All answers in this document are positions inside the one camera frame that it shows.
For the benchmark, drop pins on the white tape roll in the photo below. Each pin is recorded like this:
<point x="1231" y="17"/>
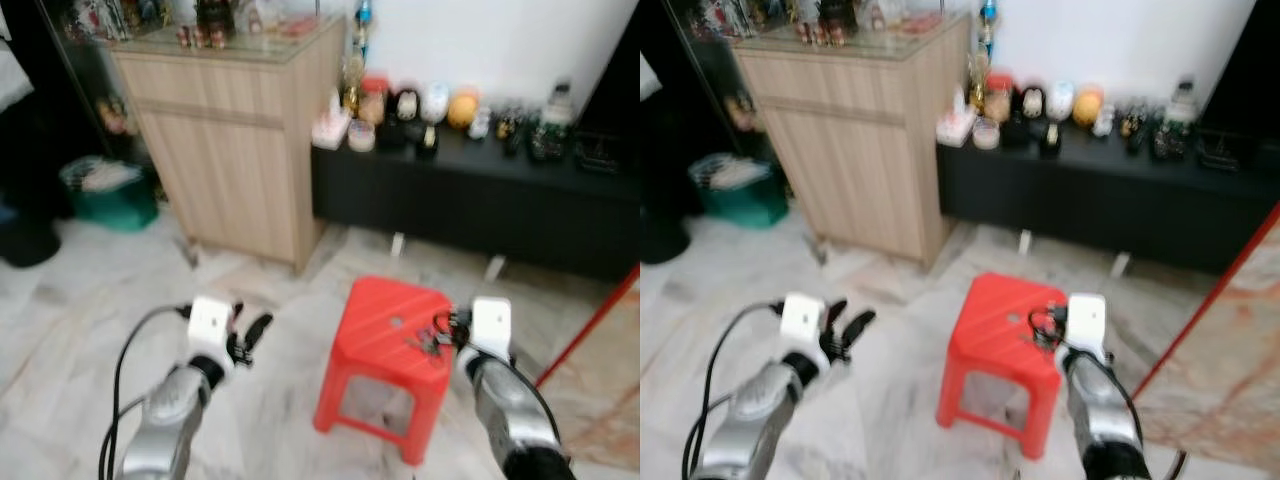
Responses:
<point x="986" y="134"/>
<point x="361" y="137"/>

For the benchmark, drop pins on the green plastic basket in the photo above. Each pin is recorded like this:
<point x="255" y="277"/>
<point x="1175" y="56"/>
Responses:
<point x="740" y="197"/>
<point x="110" y="200"/>

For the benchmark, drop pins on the red lid clear jar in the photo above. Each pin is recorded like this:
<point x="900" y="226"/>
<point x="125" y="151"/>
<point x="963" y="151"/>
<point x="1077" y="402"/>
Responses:
<point x="998" y="98"/>
<point x="373" y="100"/>

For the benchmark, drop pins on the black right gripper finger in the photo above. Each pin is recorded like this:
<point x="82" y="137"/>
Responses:
<point x="1040" y="337"/>
<point x="443" y="343"/>
<point x="444" y="321"/>
<point x="1040" y="315"/>

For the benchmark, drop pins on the marble pattern folding table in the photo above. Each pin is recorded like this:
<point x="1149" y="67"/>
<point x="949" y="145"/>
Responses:
<point x="600" y="390"/>
<point x="1220" y="370"/>

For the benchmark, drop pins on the light wood cabinet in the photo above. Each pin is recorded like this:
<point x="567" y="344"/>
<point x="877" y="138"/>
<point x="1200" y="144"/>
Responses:
<point x="850" y="150"/>
<point x="230" y="150"/>

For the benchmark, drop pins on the black low cabinet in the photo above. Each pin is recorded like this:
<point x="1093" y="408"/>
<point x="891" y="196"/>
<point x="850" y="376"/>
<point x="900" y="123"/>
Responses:
<point x="1100" y="205"/>
<point x="480" y="210"/>

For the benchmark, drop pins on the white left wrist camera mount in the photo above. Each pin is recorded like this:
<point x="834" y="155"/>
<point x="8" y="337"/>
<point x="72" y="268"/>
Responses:
<point x="802" y="318"/>
<point x="210" y="320"/>

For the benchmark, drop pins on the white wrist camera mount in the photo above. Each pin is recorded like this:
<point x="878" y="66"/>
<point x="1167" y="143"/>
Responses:
<point x="210" y="320"/>
<point x="492" y="325"/>
<point x="802" y="318"/>
<point x="1088" y="320"/>

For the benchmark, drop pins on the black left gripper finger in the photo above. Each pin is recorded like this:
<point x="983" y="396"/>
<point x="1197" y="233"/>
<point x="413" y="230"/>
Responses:
<point x="860" y="328"/>
<point x="259" y="332"/>
<point x="838" y="315"/>
<point x="237" y="315"/>

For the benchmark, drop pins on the blue and gold trophy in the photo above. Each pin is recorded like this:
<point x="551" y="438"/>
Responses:
<point x="979" y="92"/>
<point x="353" y="95"/>

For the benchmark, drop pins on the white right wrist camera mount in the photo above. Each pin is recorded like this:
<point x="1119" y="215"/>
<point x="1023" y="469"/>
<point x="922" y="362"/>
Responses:
<point x="492" y="325"/>
<point x="1088" y="320"/>

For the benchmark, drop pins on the orange round figure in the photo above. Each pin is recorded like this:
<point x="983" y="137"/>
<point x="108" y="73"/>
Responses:
<point x="463" y="108"/>
<point x="1088" y="106"/>

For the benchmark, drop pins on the red plastic stool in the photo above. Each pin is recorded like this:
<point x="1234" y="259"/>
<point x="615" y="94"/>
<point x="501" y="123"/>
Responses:
<point x="385" y="320"/>
<point x="1000" y="320"/>

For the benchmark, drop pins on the black television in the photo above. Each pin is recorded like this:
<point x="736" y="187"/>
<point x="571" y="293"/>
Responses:
<point x="1250" y="60"/>
<point x="620" y="60"/>

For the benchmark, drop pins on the black tape dispenser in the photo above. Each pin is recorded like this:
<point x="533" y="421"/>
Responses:
<point x="400" y="140"/>
<point x="1025" y="138"/>

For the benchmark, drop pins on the white round figure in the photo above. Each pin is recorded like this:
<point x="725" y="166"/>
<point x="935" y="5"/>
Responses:
<point x="1060" y="100"/>
<point x="435" y="102"/>

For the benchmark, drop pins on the pink tissue box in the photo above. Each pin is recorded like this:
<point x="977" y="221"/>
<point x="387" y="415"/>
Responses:
<point x="330" y="130"/>
<point x="955" y="127"/>

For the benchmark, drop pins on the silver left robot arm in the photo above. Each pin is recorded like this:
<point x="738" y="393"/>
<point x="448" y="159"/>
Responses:
<point x="170" y="420"/>
<point x="750" y="420"/>

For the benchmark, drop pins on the small black figurine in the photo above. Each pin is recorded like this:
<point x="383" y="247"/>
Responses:
<point x="1134" y="122"/>
<point x="511" y="125"/>

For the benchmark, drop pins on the small panda figure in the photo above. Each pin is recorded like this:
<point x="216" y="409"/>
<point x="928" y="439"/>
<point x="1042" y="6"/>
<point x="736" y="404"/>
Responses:
<point x="1103" y="121"/>
<point x="480" y="124"/>

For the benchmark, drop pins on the black mouse figure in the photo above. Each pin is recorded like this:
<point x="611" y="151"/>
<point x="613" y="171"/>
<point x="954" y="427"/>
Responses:
<point x="1030" y="103"/>
<point x="404" y="105"/>

